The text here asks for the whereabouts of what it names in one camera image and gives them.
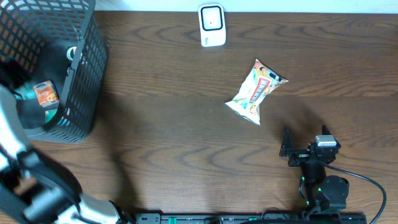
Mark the cream wet wipes pack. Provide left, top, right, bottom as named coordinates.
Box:
left=225, top=59, right=288, bottom=125

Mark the white barcode scanner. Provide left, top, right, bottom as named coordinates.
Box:
left=198, top=4, right=226, bottom=47

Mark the teal wipes pack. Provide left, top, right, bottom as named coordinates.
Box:
left=14, top=83, right=37, bottom=100

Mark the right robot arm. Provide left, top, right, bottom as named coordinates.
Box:
left=279, top=125, right=349, bottom=221

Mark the orange tissue pack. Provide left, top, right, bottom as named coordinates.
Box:
left=33, top=80, right=59, bottom=108

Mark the green tissue pack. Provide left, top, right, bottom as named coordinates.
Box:
left=45, top=109, right=58, bottom=123

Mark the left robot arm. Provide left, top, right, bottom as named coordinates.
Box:
left=1, top=60, right=135, bottom=224

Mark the dark green round-logo box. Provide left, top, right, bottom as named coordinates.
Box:
left=67, top=46, right=77, bottom=61

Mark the dark grey plastic mesh basket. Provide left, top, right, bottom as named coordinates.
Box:
left=1, top=0, right=108, bottom=143

